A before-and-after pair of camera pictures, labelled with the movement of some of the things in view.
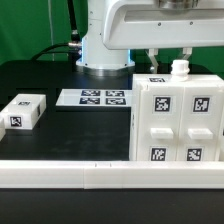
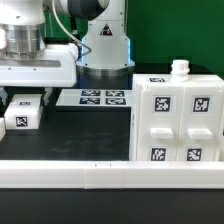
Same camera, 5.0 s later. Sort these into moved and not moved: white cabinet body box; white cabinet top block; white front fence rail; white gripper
Moved: white gripper
Not moved: white front fence rail; white cabinet body box; white cabinet top block
